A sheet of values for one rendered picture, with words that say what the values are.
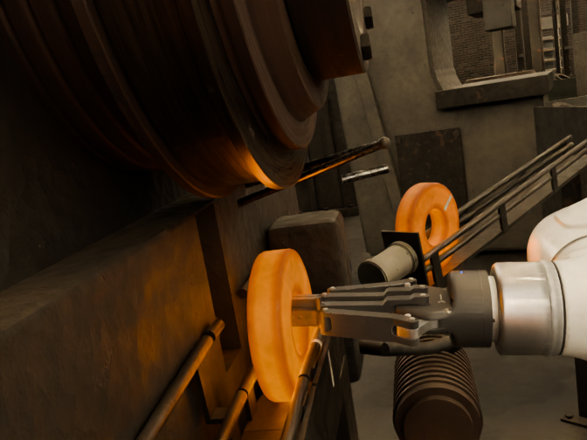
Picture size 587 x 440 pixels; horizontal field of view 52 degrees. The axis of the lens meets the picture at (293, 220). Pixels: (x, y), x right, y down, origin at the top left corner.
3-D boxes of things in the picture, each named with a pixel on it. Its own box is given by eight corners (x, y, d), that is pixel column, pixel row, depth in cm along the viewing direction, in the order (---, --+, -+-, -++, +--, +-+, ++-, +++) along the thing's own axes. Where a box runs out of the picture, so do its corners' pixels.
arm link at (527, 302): (542, 333, 63) (482, 333, 64) (542, 249, 61) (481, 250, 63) (563, 373, 55) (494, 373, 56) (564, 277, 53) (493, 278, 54)
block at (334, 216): (287, 390, 87) (258, 228, 82) (297, 365, 94) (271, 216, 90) (362, 385, 85) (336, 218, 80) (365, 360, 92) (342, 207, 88)
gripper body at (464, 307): (497, 363, 56) (395, 362, 58) (485, 327, 64) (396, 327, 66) (496, 285, 54) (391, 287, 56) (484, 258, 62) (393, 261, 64)
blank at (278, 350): (233, 292, 54) (269, 288, 53) (271, 230, 68) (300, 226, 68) (268, 435, 59) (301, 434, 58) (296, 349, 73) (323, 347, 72)
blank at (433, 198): (423, 286, 109) (438, 288, 107) (382, 234, 101) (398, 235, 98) (453, 219, 116) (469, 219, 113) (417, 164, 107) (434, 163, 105)
